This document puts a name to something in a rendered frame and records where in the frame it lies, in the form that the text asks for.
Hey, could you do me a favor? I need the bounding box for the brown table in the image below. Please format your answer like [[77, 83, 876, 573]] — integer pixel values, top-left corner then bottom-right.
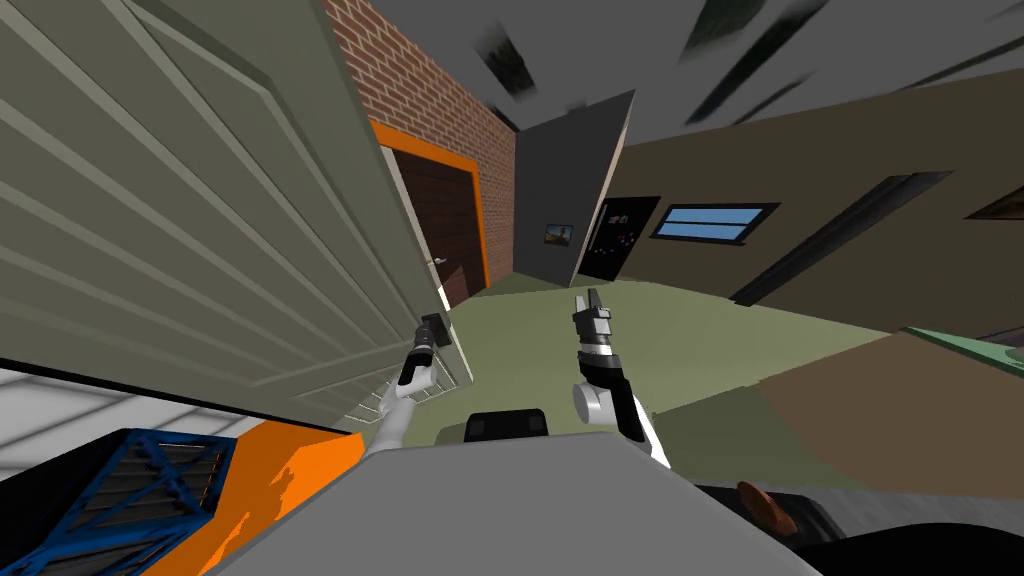
[[755, 329, 1024, 504]]

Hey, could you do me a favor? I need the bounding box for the black board with coloured dots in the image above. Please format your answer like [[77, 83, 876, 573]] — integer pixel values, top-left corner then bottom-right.
[[576, 195, 662, 283]]

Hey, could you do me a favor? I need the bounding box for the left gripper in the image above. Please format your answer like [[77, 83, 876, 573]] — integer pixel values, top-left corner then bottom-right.
[[419, 312, 454, 350]]

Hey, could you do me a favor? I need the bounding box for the grey-green panelled door leaf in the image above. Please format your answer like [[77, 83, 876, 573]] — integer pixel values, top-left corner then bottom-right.
[[0, 0, 475, 435]]

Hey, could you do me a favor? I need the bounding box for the blue window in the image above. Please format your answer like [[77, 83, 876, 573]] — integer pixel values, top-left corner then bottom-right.
[[649, 203, 782, 246]]

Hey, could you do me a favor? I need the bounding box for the dark brown door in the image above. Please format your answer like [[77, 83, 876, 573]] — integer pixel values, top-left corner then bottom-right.
[[390, 147, 490, 312]]

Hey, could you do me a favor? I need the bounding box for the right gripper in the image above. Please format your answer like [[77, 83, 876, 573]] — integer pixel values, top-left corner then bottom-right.
[[571, 288, 617, 351]]

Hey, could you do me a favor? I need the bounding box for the blue metal shelf rack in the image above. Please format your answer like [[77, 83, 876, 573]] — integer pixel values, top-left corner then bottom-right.
[[0, 427, 240, 576]]

